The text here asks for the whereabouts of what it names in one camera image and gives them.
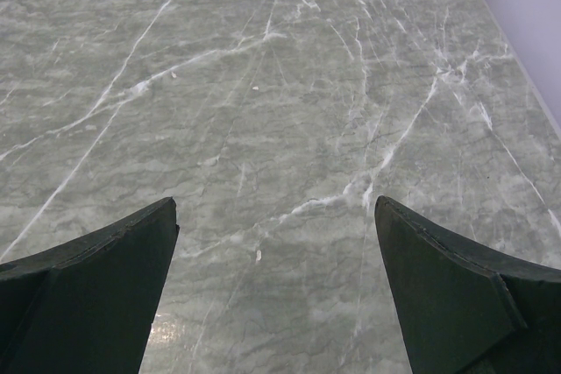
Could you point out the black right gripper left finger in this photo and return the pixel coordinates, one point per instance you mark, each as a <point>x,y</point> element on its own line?
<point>88,305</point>

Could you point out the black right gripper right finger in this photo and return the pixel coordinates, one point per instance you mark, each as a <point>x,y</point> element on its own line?
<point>464,307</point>

